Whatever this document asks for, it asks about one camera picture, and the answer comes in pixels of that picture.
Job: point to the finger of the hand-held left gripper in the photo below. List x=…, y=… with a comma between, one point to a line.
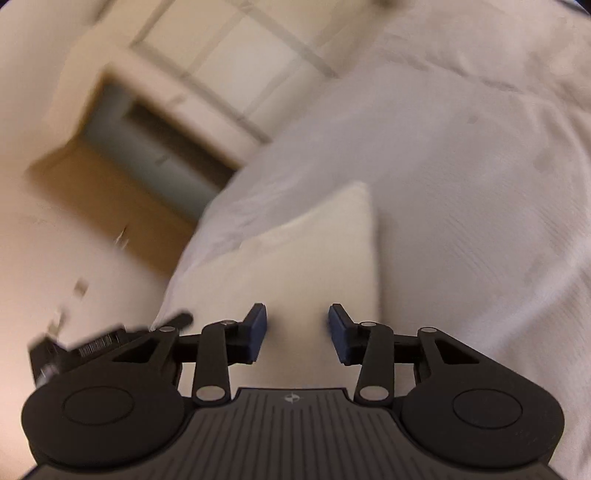
x=178, y=320

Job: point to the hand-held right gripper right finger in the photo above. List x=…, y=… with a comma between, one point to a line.
x=339, y=334

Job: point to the white panelled wardrobe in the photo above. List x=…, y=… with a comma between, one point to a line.
x=240, y=55

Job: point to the brown wooden door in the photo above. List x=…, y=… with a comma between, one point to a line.
x=115, y=203

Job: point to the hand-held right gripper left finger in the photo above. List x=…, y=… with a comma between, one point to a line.
x=256, y=332

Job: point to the white striped knit sweater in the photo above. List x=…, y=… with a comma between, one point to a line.
x=300, y=258

